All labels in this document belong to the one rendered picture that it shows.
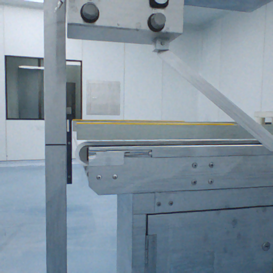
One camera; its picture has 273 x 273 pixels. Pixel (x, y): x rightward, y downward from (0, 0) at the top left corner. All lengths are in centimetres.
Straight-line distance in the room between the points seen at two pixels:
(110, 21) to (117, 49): 555
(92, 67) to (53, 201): 516
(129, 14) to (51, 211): 59
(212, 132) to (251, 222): 28
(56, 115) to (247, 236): 60
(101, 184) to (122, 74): 552
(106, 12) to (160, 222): 46
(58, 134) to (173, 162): 37
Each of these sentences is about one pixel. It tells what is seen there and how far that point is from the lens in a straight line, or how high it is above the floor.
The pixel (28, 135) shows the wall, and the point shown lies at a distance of 582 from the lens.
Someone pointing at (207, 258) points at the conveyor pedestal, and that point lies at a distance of 79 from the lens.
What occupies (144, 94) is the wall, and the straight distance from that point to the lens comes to 618.
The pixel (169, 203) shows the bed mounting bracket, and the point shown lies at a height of 79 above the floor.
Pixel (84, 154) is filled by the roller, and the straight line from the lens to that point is 59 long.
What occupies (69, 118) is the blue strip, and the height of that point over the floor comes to 98.
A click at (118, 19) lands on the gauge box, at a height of 116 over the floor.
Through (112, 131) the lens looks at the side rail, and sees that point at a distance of 58.
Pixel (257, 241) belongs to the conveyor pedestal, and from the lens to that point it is 85.
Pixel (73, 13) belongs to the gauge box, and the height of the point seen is 117.
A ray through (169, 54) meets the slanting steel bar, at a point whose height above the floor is 112.
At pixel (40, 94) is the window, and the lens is 581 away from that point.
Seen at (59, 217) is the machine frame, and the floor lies 69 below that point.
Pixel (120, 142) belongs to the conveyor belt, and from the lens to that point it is 60.
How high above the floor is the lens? 100
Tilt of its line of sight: 5 degrees down
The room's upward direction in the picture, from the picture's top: 1 degrees clockwise
